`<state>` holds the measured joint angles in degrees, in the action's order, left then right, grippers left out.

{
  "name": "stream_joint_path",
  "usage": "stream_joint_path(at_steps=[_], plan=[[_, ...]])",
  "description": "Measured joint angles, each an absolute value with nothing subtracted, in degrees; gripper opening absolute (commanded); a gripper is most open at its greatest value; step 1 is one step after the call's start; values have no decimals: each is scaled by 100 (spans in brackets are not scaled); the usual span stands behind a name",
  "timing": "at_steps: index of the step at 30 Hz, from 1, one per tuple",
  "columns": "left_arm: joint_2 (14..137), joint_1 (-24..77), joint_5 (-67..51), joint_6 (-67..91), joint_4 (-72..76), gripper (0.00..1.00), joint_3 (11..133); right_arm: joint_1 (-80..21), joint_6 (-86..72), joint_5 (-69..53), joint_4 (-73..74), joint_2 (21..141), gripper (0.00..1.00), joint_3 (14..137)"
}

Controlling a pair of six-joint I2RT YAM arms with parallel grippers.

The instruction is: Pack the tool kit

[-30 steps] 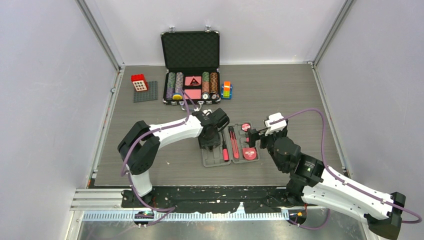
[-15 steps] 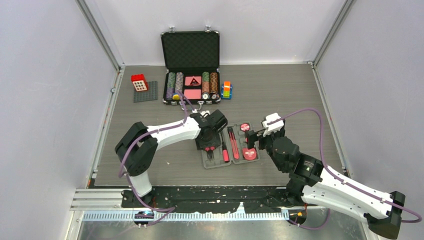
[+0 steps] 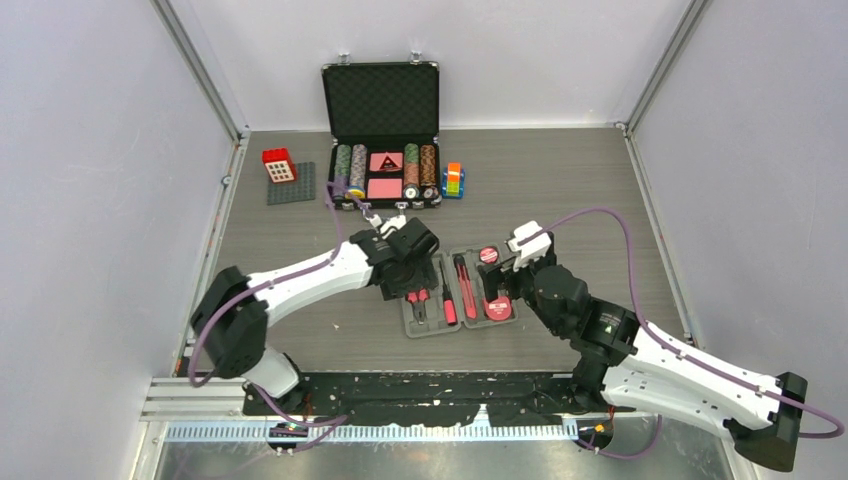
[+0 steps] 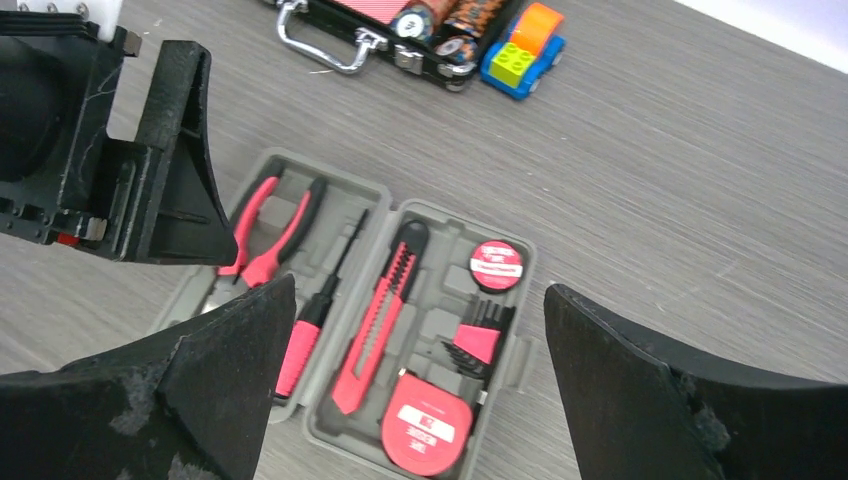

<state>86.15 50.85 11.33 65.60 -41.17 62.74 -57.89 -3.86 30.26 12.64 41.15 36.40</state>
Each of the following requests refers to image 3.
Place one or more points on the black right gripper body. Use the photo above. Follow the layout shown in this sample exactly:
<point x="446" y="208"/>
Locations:
<point x="523" y="282"/>

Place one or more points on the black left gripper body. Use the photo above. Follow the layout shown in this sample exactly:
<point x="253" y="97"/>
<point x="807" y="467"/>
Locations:
<point x="417" y="274"/>

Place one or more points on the black electrical tape roll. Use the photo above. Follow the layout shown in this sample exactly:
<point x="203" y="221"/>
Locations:
<point x="488" y="255"/>

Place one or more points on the red black pliers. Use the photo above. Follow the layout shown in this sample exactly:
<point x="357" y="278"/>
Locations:
<point x="417" y="300"/>

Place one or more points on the red black utility knife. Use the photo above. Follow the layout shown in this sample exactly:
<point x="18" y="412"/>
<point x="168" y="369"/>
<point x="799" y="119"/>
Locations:
<point x="468" y="300"/>

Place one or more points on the red tape measure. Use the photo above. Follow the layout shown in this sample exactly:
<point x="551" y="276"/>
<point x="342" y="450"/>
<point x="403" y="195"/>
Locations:
<point x="498" y="310"/>

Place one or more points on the grey plastic tool case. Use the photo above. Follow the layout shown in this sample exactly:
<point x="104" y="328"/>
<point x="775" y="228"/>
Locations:
<point x="435" y="323"/>

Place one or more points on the red handled screwdriver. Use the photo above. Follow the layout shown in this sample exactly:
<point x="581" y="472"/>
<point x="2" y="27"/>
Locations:
<point x="449" y="308"/>

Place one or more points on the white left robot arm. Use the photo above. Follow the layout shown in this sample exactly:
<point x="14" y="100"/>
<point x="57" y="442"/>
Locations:
<point x="234" y="315"/>

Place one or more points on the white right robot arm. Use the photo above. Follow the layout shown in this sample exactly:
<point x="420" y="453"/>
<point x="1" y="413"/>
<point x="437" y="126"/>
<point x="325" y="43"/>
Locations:
<point x="625" y="365"/>

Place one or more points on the green red chip row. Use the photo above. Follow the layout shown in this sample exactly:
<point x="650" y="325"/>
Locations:
<point x="411" y="171"/>

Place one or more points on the red card deck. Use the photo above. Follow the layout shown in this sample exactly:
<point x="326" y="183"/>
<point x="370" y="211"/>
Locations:
<point x="384" y="188"/>

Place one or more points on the colourful toy brick stack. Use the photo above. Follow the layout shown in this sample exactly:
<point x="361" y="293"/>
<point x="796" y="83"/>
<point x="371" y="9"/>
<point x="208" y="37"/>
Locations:
<point x="453" y="181"/>

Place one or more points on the red triangle dealer button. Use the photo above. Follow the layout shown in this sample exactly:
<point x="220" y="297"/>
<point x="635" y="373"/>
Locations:
<point x="386" y="162"/>

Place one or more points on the brown black chip row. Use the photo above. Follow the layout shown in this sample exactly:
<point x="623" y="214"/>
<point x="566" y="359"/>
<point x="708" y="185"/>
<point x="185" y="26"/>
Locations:
<point x="428" y="172"/>

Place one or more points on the blue orange chip row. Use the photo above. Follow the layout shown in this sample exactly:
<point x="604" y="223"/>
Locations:
<point x="357" y="174"/>

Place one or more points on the purple green chip row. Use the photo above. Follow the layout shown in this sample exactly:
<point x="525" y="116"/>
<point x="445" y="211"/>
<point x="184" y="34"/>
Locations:
<point x="342" y="171"/>

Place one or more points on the dark grey brick baseplate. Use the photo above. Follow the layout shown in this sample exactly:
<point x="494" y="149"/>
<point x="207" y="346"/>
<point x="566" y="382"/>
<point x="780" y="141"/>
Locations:
<point x="300" y="190"/>

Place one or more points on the black poker chip case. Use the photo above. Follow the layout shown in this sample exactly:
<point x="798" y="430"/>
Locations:
<point x="385" y="106"/>

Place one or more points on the red toy brick door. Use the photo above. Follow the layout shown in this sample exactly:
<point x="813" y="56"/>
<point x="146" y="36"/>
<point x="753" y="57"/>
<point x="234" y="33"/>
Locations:
<point x="279" y="165"/>

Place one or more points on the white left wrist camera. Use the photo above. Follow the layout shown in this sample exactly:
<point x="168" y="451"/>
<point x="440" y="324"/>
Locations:
<point x="385" y="226"/>

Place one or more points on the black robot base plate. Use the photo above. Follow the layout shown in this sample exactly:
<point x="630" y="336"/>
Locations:
<point x="438" y="399"/>

